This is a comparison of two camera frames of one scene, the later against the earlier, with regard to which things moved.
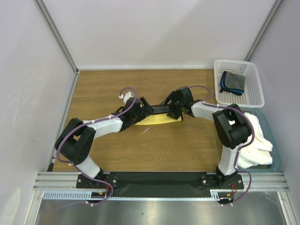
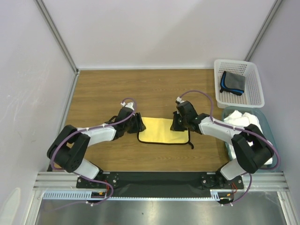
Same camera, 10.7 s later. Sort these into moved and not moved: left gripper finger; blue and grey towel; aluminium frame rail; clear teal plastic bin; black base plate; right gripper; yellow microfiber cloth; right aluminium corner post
Moved: yellow microfiber cloth; left gripper finger; right gripper
Not moved: aluminium frame rail; right aluminium corner post; blue and grey towel; black base plate; clear teal plastic bin
